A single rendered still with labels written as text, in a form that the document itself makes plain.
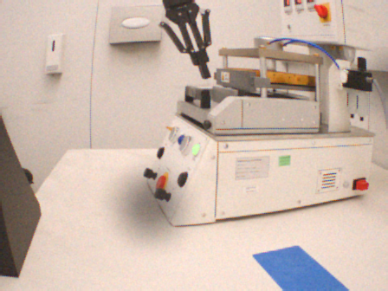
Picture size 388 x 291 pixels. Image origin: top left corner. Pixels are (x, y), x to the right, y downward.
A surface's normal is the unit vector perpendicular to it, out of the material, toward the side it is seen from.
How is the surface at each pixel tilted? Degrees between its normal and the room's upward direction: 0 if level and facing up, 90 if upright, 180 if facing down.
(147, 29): 90
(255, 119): 90
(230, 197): 90
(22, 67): 90
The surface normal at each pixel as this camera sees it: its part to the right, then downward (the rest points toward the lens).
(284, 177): 0.26, 0.20
